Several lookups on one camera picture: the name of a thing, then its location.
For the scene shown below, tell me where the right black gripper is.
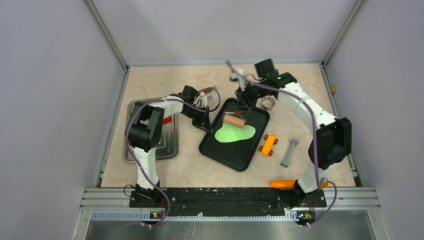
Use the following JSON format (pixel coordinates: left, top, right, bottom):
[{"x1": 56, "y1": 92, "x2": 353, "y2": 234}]
[{"x1": 235, "y1": 80, "x2": 267, "y2": 112}]

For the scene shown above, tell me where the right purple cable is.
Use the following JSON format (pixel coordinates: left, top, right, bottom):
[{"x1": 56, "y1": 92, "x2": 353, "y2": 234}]
[{"x1": 225, "y1": 60, "x2": 338, "y2": 228}]

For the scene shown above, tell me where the orange handled tool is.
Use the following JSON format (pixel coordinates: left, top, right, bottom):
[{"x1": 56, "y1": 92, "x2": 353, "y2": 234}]
[{"x1": 268, "y1": 179, "x2": 329, "y2": 190}]

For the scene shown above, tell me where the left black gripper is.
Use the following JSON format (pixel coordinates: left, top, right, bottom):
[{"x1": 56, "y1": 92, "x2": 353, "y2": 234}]
[{"x1": 181, "y1": 105, "x2": 212, "y2": 133}]

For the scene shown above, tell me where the yellow toy brick car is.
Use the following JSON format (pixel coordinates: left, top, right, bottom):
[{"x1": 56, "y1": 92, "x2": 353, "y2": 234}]
[{"x1": 258, "y1": 134, "x2": 279, "y2": 157}]

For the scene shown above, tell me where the small wooden cork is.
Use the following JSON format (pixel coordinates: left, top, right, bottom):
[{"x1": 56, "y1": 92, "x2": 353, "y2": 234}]
[{"x1": 329, "y1": 84, "x2": 337, "y2": 94}]

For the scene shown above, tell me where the round metal cookie cutter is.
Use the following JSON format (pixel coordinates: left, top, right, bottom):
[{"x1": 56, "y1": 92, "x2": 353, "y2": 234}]
[{"x1": 259, "y1": 96, "x2": 276, "y2": 112}]

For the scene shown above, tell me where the green dough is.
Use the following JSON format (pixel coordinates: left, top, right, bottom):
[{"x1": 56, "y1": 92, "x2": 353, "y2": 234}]
[{"x1": 214, "y1": 123, "x2": 256, "y2": 143}]

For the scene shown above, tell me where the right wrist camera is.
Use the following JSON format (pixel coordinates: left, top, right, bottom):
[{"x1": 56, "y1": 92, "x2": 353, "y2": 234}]
[{"x1": 229, "y1": 68, "x2": 245, "y2": 84}]

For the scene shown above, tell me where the wooden dough roller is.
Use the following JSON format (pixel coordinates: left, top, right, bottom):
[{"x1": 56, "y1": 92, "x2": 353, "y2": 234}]
[{"x1": 222, "y1": 111, "x2": 247, "y2": 129}]

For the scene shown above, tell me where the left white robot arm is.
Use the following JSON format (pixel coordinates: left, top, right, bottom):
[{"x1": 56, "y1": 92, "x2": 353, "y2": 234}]
[{"x1": 125, "y1": 85, "x2": 214, "y2": 207}]

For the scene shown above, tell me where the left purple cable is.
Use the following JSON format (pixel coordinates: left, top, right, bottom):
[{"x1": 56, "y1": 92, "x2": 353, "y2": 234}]
[{"x1": 124, "y1": 87, "x2": 221, "y2": 229}]

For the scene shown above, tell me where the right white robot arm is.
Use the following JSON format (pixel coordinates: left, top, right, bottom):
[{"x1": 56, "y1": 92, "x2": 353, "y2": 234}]
[{"x1": 226, "y1": 58, "x2": 352, "y2": 206}]

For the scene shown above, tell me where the metal scraper wooden handle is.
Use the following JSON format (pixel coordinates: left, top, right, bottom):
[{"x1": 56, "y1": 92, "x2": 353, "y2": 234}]
[{"x1": 197, "y1": 85, "x2": 217, "y2": 97}]

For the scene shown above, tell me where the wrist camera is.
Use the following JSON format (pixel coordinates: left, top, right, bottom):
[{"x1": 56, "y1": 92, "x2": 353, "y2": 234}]
[
  {"x1": 229, "y1": 68, "x2": 245, "y2": 84},
  {"x1": 197, "y1": 92, "x2": 213, "y2": 108}
]

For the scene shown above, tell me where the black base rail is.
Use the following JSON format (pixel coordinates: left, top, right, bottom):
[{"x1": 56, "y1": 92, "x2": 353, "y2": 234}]
[{"x1": 129, "y1": 187, "x2": 327, "y2": 219}]

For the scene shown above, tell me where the silver metal tray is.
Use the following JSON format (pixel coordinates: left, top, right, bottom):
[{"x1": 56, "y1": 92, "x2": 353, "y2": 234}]
[{"x1": 126, "y1": 98, "x2": 179, "y2": 160}]

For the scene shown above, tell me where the purple cable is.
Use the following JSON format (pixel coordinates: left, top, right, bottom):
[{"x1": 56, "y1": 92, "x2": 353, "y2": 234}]
[
  {"x1": 124, "y1": 87, "x2": 221, "y2": 229},
  {"x1": 225, "y1": 60, "x2": 338, "y2": 228}
]

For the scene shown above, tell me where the black baking tray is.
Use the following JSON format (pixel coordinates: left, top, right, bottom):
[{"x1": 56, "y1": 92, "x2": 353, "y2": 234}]
[{"x1": 198, "y1": 98, "x2": 270, "y2": 172}]

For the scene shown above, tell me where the grey plastic bolt toy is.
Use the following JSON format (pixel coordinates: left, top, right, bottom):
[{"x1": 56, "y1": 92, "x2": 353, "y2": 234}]
[{"x1": 280, "y1": 138, "x2": 299, "y2": 168}]

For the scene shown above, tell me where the red dough disc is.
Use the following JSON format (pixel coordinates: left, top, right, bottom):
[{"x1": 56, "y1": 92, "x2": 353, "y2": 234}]
[{"x1": 162, "y1": 115, "x2": 173, "y2": 125}]

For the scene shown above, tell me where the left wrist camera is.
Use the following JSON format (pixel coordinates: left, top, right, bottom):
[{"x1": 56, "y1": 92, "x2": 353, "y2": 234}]
[{"x1": 197, "y1": 92, "x2": 213, "y2": 108}]

